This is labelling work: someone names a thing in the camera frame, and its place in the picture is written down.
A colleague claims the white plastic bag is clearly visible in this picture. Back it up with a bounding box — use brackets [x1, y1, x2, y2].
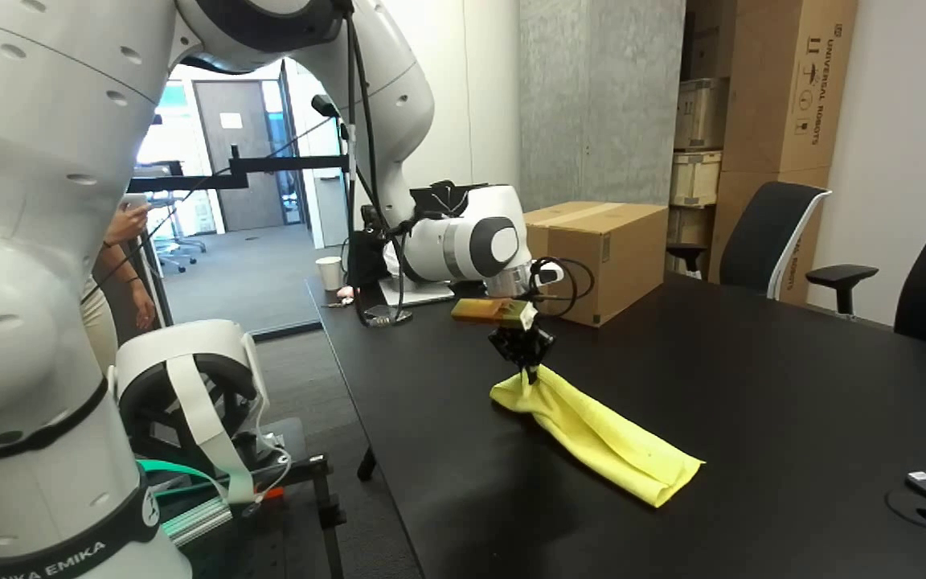
[381, 235, 414, 287]

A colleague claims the green cable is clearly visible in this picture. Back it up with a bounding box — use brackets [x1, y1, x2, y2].
[136, 455, 295, 539]

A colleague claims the person forearm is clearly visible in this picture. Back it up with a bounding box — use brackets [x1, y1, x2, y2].
[90, 201, 163, 339]

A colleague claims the black stand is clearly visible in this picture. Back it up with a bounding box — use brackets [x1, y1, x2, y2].
[266, 448, 381, 579]

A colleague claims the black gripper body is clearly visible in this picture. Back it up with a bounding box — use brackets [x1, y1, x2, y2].
[487, 317, 555, 368]

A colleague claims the black camera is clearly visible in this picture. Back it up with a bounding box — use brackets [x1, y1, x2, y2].
[310, 89, 351, 143]

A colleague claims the small cardboard box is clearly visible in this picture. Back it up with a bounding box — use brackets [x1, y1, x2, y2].
[670, 148, 723, 210]
[672, 73, 730, 152]

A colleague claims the black horizontal bar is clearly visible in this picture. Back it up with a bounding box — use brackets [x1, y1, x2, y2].
[125, 146, 353, 196]

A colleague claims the white framed black chair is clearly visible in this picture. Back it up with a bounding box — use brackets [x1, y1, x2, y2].
[111, 316, 273, 507]

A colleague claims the brown cardboard box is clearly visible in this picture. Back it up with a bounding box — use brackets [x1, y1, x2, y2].
[520, 196, 672, 330]

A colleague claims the grey door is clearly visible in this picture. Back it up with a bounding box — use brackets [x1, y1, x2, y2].
[193, 78, 285, 235]

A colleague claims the black bag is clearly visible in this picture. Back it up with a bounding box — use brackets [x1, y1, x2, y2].
[343, 196, 426, 316]

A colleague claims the yellow towel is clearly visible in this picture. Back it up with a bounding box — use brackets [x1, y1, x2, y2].
[487, 364, 708, 513]

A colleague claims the tall cardboard box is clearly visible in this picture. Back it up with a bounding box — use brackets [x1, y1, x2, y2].
[682, 0, 863, 310]

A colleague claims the black camera cable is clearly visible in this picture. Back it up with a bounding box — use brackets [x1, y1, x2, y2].
[531, 254, 602, 324]

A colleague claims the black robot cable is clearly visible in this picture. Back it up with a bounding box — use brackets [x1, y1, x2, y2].
[343, 0, 426, 330]

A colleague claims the white paper cup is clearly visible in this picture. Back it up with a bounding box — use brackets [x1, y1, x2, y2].
[311, 254, 346, 297]

